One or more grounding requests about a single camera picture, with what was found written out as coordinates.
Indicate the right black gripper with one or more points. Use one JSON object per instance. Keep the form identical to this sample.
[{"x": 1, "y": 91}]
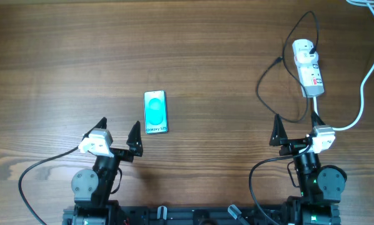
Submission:
[{"x": 296, "y": 144}]

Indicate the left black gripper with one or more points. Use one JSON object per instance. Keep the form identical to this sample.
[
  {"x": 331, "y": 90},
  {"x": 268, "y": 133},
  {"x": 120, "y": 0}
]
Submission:
[{"x": 118, "y": 152}]

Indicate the teal screen smartphone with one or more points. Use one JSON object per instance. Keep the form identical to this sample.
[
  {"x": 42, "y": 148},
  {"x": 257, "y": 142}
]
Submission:
[{"x": 155, "y": 112}]

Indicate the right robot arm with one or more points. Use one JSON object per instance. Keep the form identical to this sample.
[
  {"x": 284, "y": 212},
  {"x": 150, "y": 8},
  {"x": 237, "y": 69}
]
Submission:
[{"x": 321, "y": 187}]

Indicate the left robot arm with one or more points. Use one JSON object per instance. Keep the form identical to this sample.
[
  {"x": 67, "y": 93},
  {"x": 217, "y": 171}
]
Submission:
[{"x": 93, "y": 187}]

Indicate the white charger plug adapter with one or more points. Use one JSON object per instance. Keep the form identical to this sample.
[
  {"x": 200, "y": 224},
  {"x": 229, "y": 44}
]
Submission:
[{"x": 305, "y": 57}]

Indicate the white power strip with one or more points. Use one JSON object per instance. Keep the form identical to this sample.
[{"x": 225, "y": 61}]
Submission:
[{"x": 309, "y": 74}]

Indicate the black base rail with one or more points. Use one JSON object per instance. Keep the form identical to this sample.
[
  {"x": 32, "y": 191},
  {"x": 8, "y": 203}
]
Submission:
[{"x": 202, "y": 215}]

